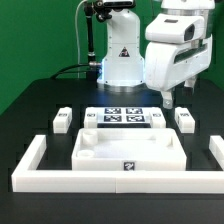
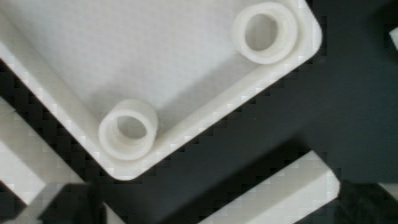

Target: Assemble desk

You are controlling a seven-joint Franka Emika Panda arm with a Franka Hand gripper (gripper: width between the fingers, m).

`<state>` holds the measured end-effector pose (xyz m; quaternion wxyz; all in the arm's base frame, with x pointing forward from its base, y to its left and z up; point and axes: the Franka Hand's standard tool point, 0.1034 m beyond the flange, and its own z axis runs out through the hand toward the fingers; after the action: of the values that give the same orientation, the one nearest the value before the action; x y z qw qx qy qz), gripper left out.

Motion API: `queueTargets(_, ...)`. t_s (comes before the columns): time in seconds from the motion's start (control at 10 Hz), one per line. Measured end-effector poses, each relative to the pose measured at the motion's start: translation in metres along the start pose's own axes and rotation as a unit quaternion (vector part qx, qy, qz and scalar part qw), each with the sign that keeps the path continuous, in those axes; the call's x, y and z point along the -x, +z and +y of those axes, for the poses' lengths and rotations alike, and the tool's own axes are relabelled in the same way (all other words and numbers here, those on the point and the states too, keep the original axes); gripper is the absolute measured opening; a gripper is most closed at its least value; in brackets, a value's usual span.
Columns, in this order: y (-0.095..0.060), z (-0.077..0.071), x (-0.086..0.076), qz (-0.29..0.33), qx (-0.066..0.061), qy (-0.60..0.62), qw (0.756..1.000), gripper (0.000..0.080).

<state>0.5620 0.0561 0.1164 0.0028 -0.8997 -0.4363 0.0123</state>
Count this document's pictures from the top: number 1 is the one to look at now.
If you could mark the marker base plate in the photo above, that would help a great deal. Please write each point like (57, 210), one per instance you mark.
(122, 117)

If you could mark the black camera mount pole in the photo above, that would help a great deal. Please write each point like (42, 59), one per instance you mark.
(92, 73)

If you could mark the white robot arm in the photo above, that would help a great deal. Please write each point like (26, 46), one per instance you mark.
(123, 67)

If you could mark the white U-shaped frame fence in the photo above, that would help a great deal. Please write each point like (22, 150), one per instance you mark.
(26, 178)

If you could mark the white desk top tray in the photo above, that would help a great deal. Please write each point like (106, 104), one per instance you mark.
(128, 149)

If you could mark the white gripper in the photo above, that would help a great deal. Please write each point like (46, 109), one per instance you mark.
(177, 51)

